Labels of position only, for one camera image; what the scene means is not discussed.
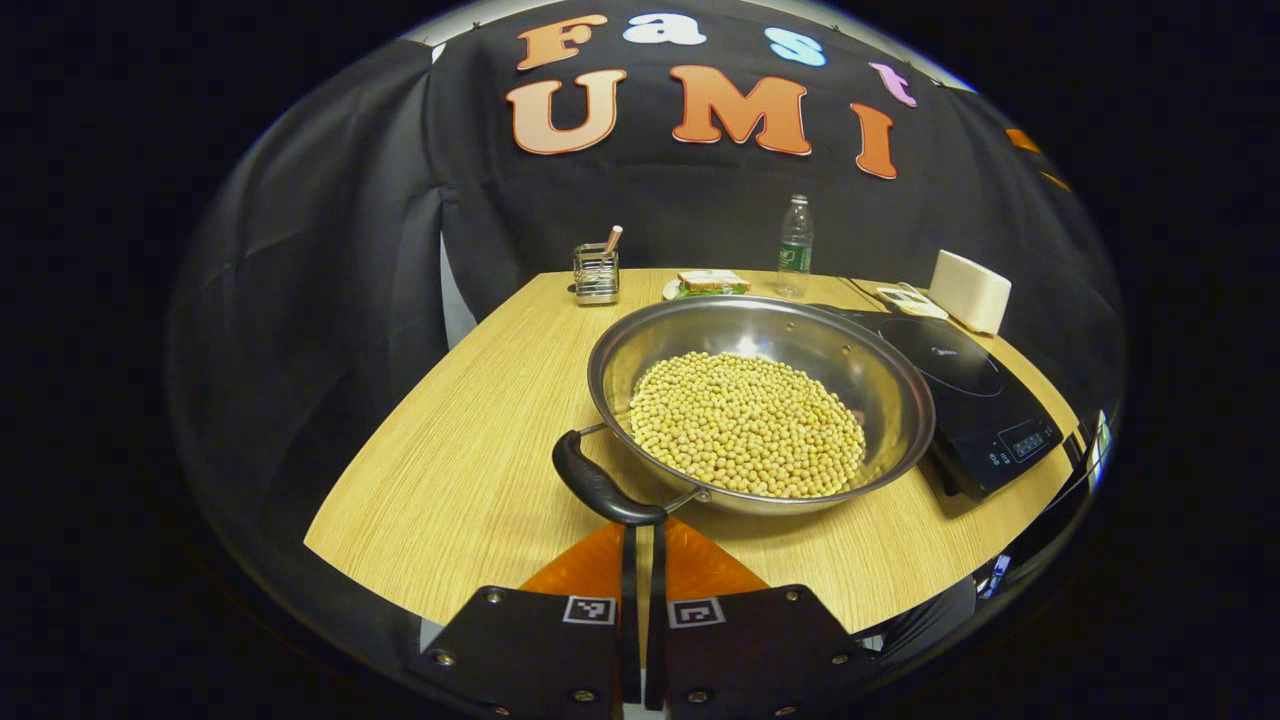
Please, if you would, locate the pile of soybeans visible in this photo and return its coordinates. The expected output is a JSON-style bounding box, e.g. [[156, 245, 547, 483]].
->
[[628, 350, 868, 499]]

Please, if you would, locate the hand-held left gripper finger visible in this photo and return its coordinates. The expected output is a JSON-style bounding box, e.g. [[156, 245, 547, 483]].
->
[[645, 517, 886, 720], [420, 520, 641, 720]]

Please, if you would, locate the small white plate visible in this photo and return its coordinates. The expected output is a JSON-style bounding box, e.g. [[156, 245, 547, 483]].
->
[[662, 278, 751, 301]]

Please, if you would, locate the black induction cooktop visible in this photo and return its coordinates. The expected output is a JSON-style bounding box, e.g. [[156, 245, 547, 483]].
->
[[815, 303, 1066, 498]]

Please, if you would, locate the white remote control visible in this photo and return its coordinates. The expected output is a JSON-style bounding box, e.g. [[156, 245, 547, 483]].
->
[[877, 285, 948, 320]]

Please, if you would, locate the wire mesh utensil holder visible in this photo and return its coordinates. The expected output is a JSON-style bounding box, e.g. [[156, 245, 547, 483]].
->
[[571, 243, 621, 306]]

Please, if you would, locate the black backdrop cloth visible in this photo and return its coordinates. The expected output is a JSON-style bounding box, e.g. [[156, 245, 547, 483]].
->
[[170, 0, 1126, 561]]

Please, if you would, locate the white toaster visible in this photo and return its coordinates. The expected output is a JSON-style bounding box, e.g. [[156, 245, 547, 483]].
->
[[928, 249, 1013, 336]]

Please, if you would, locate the steel pot with black handle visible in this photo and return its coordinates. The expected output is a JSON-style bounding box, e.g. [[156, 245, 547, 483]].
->
[[552, 295, 937, 528]]

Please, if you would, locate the clear plastic water bottle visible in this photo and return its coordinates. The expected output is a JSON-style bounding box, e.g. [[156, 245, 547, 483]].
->
[[777, 194, 814, 299]]

